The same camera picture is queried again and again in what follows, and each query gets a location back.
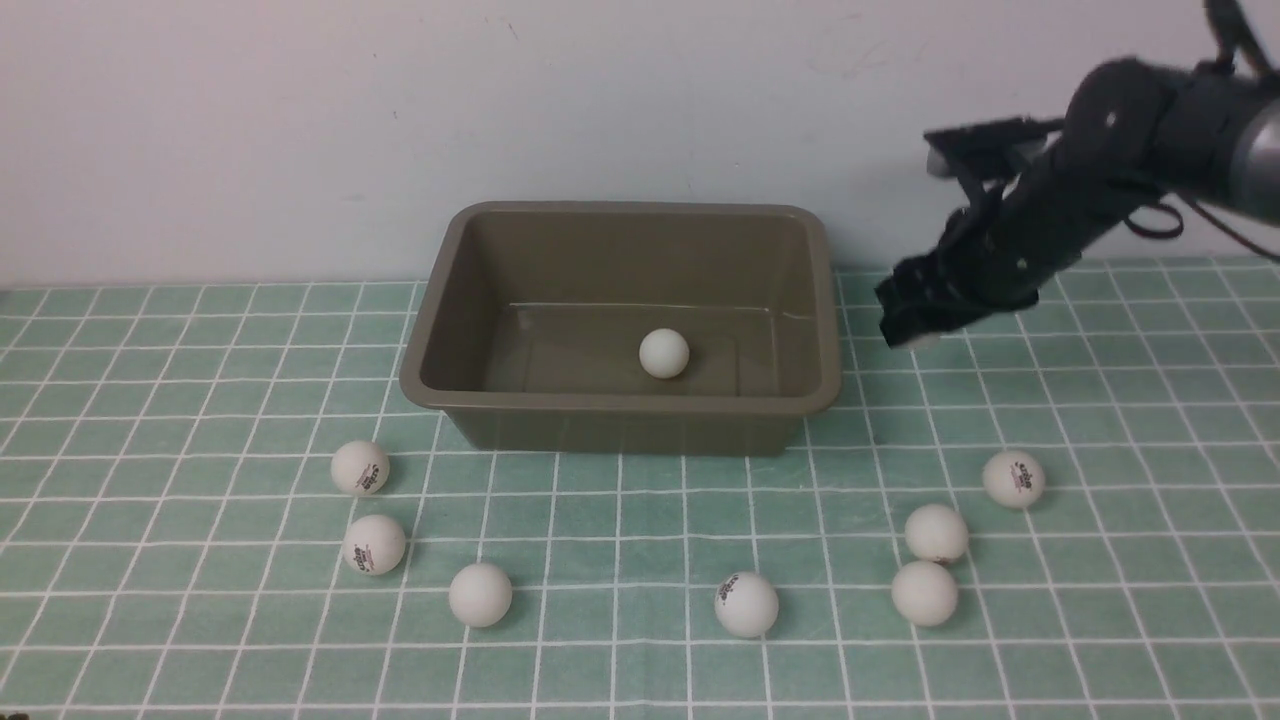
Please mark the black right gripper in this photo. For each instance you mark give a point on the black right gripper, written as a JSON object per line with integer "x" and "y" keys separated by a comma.
{"x": 1020, "y": 237}

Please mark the white printed ping-pong ball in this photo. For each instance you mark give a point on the white printed ping-pong ball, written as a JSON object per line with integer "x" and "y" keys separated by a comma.
{"x": 359, "y": 468}
{"x": 746, "y": 604}
{"x": 1014, "y": 479}
{"x": 374, "y": 545}

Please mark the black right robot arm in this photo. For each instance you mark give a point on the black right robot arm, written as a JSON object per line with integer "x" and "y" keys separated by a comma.
{"x": 1204, "y": 134}

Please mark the plain white ping-pong ball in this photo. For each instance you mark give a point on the plain white ping-pong ball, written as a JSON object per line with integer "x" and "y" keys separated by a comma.
{"x": 480, "y": 595}

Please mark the olive green plastic bin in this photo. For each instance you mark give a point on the olive green plastic bin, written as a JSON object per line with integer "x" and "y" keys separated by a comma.
{"x": 528, "y": 330}

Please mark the green checkered tablecloth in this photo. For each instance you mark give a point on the green checkered tablecloth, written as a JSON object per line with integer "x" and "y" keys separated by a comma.
{"x": 172, "y": 539}

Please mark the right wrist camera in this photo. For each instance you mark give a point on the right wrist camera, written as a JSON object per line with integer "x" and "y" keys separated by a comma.
{"x": 995, "y": 151}

